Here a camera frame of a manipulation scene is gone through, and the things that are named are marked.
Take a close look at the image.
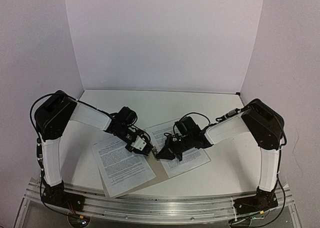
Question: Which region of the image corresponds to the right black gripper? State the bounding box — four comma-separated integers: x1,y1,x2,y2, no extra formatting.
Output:
157,133,195,161

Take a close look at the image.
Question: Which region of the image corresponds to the metal folder clip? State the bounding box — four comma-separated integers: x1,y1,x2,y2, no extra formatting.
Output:
151,146,159,161

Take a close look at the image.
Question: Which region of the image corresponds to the beige file folder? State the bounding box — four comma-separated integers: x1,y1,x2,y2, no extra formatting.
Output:
99,153,170,198

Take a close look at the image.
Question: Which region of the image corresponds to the printed paper sheet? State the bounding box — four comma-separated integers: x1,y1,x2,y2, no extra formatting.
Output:
91,137,156,198
145,120,211,179

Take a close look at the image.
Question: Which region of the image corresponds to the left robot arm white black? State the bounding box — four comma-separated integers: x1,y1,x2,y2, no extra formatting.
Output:
29,90,153,214

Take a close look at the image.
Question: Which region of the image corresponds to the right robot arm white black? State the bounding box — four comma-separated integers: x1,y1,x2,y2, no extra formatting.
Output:
155,98,287,215

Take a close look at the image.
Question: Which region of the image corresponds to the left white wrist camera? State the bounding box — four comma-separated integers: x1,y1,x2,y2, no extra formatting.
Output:
131,136,153,156

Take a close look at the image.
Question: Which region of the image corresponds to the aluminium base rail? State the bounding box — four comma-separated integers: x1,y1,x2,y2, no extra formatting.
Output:
23,177,293,223

